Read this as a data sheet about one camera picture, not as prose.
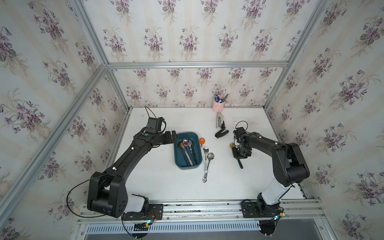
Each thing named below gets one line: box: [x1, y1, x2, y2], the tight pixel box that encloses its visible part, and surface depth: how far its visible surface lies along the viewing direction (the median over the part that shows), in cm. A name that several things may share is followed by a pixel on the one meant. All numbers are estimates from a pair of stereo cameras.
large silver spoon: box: [202, 152, 215, 183], surface depth 89 cm
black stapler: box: [214, 120, 229, 139], surface depth 105 cm
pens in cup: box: [213, 90, 229, 103], surface depth 113 cm
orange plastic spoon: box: [199, 137, 206, 148], surface depth 101 cm
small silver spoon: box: [203, 147, 209, 173], surface depth 95 cm
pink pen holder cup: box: [212, 98, 226, 114], surface depth 115 cm
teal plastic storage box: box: [173, 131, 203, 170], surface depth 94 cm
